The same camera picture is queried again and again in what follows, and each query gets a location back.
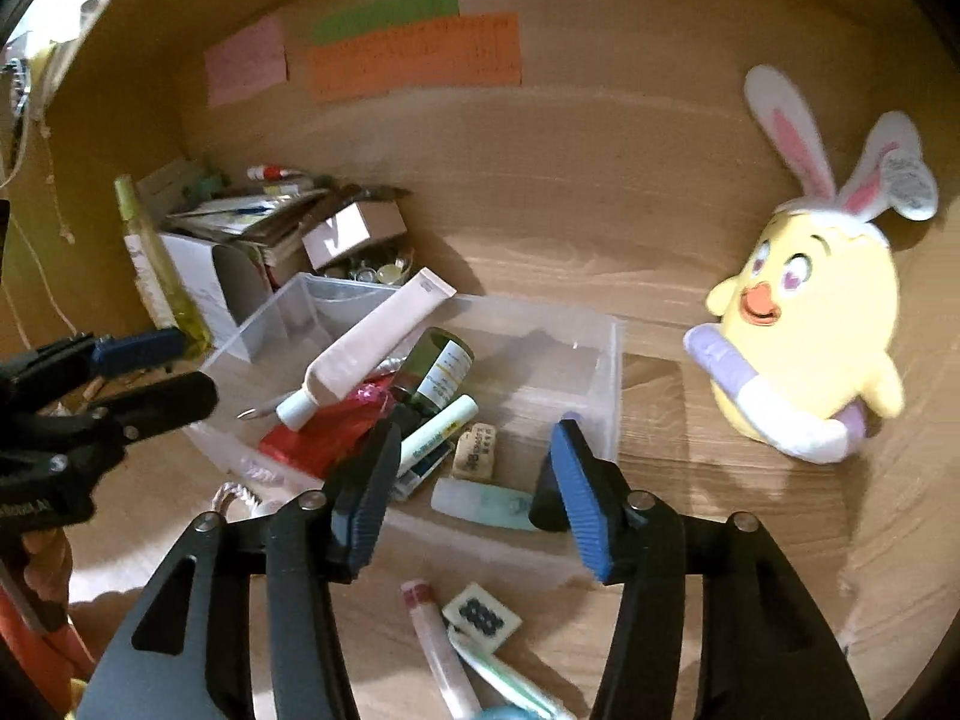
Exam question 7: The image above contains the white braided cord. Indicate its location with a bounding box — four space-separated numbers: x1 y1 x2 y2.
210 481 260 522

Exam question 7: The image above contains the pink lip gloss tube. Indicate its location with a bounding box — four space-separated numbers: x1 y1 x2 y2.
400 579 485 720

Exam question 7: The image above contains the clear plastic storage box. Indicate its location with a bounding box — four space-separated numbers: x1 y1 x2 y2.
184 272 627 582

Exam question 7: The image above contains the pale pink cream tube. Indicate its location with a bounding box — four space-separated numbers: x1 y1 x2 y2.
275 268 457 432

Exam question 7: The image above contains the white mahjong tile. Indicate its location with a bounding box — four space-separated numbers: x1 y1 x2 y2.
441 581 522 646

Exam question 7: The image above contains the stack of booklets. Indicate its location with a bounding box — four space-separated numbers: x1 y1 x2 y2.
165 184 338 256

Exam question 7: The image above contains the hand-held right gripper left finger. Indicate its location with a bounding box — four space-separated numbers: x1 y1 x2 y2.
75 420 402 720

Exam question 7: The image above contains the red foil packet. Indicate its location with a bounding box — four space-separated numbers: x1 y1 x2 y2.
259 382 395 481

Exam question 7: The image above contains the yellow chick plush toy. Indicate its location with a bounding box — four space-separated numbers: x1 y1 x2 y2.
682 64 940 464

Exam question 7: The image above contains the white green lip balm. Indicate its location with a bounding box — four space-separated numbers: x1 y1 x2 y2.
390 394 479 503

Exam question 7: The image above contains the teal tube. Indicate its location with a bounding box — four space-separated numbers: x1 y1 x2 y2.
430 478 552 533

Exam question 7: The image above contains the pink sticky note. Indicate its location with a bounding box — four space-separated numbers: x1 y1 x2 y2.
204 15 289 107

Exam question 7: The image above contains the white patterned pen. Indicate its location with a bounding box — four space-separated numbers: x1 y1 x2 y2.
238 390 293 421

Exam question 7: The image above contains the beige eraser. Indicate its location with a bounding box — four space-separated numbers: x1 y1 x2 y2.
452 424 500 481

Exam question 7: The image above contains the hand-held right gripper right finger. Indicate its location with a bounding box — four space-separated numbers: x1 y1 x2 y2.
529 418 871 720

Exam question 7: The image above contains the orange cloth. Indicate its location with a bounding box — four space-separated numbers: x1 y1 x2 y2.
0 540 95 691

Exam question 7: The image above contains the green sticky note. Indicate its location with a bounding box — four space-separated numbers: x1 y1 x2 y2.
311 0 460 46

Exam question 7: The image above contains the small cardboard box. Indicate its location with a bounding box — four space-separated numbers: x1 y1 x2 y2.
300 199 410 271

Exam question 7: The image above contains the white green toothbrush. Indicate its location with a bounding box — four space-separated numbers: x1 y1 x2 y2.
446 626 578 720

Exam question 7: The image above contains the dark green bottle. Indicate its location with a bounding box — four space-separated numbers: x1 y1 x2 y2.
390 326 477 428

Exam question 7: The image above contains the small glass bowl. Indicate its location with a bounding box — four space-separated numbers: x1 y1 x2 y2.
326 244 417 290

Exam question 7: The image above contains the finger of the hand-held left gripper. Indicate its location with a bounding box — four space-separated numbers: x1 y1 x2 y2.
0 326 187 398
0 371 220 481

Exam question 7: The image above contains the orange sticky note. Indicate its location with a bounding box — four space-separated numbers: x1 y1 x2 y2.
306 12 522 102

